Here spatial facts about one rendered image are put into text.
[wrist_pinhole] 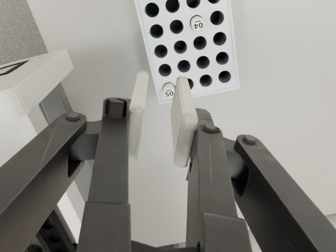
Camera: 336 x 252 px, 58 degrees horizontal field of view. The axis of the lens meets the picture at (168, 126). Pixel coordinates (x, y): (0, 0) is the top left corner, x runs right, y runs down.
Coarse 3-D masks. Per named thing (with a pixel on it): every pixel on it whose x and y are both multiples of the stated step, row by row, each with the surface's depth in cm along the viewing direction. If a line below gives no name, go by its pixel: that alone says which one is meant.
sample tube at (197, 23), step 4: (196, 16) 27; (192, 20) 27; (196, 20) 27; (200, 20) 27; (192, 24) 27; (196, 24) 27; (200, 24) 27; (204, 24) 27; (192, 28) 27; (196, 28) 27; (200, 28) 27
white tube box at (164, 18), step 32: (160, 0) 27; (192, 0) 30; (224, 0) 27; (160, 32) 31; (192, 32) 28; (224, 32) 28; (160, 64) 30; (192, 64) 30; (224, 64) 30; (160, 96) 31; (192, 96) 31
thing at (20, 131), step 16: (48, 96) 24; (32, 112) 22; (48, 112) 24; (64, 112) 27; (0, 128) 28; (16, 128) 28; (32, 128) 22; (0, 144) 29; (16, 144) 29; (0, 160) 29; (80, 176) 27; (80, 192) 27; (64, 208) 25; (80, 208) 26; (64, 224) 33; (80, 224) 26
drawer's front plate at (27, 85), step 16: (16, 64) 25; (32, 64) 23; (48, 64) 22; (64, 64) 25; (0, 80) 20; (16, 80) 19; (32, 80) 19; (48, 80) 21; (0, 96) 17; (16, 96) 17; (32, 96) 19; (0, 112) 17; (16, 112) 17
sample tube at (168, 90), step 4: (164, 84) 31; (168, 84) 30; (172, 84) 31; (164, 88) 29; (168, 88) 29; (172, 88) 29; (164, 92) 29; (168, 92) 29; (172, 92) 29; (164, 96) 30; (168, 96) 30; (172, 96) 30
